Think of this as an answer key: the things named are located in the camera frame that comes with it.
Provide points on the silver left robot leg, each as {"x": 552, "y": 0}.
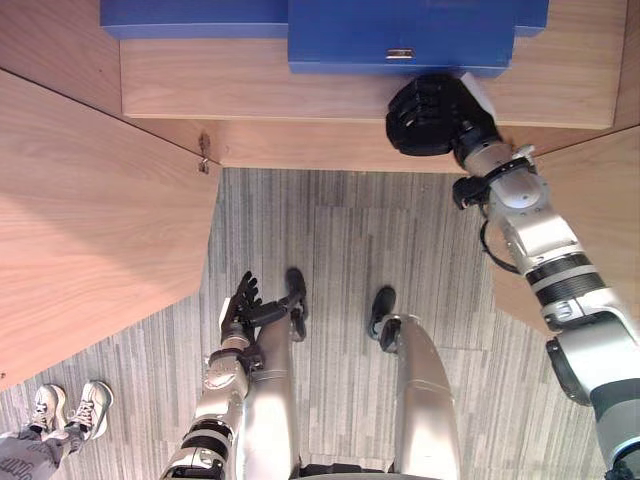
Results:
{"x": 272, "y": 380}

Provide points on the metal door hinge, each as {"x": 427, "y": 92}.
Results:
{"x": 203, "y": 162}

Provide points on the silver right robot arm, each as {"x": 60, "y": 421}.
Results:
{"x": 560, "y": 280}

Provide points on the person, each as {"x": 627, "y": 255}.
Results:
{"x": 55, "y": 430}

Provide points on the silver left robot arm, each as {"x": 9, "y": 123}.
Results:
{"x": 220, "y": 395}

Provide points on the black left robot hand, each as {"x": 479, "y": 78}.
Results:
{"x": 246, "y": 306}

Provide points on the blue flat folder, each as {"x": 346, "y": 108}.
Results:
{"x": 192, "y": 18}

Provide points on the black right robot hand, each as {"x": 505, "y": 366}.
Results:
{"x": 434, "y": 117}

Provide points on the wooden cabinet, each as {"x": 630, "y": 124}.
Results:
{"x": 370, "y": 100}

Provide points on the wooden cabinet door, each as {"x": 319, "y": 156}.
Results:
{"x": 95, "y": 225}
{"x": 580, "y": 225}

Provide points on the blue folder with metal label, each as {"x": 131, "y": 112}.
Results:
{"x": 401, "y": 37}

